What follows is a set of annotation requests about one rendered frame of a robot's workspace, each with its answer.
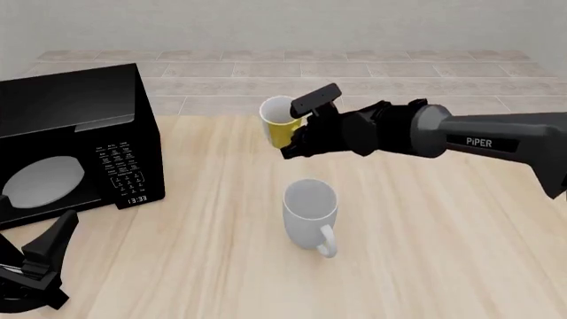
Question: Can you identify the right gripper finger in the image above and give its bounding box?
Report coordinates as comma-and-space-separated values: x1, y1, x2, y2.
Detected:
280, 143, 316, 160

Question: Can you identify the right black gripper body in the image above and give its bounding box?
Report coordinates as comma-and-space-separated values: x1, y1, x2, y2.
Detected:
292, 109, 351, 158

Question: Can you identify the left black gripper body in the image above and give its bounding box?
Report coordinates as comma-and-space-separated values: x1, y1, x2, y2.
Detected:
0, 258, 71, 314

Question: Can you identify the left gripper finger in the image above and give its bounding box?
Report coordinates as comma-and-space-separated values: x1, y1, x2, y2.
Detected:
0, 232, 21, 267
20, 209, 81, 268

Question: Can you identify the yellow and white mug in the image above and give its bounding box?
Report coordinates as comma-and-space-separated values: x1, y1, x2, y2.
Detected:
259, 95, 307, 151

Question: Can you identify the grey round microwave turntable plate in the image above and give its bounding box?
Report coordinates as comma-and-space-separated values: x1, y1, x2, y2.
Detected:
1, 154, 86, 210

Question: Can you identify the black microwave oven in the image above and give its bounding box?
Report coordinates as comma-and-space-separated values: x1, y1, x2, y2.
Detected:
0, 62, 167, 232

